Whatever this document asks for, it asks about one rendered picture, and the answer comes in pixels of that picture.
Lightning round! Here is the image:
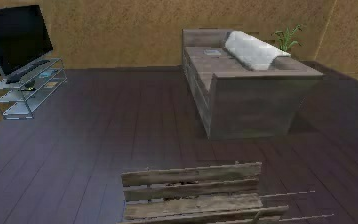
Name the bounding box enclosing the grey brown sofa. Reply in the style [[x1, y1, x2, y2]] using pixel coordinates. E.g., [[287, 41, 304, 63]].
[[181, 28, 325, 141]]

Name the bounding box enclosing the wooden slatted pallet table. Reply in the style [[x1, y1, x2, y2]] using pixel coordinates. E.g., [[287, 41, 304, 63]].
[[117, 161, 290, 224]]

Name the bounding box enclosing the white pillow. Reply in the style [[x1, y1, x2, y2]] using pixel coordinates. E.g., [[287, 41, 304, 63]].
[[224, 30, 292, 72]]

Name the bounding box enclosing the green house plant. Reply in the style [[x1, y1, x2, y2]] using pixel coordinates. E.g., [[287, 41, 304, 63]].
[[272, 23, 304, 53]]

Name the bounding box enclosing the small blue flat object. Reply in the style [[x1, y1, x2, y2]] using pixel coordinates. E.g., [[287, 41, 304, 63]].
[[38, 70, 57, 79]]

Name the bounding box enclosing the glass television stand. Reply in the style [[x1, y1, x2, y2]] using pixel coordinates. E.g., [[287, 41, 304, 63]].
[[0, 57, 68, 120]]

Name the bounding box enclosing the black television set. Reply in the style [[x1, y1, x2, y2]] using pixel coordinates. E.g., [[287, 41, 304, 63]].
[[0, 4, 54, 85]]

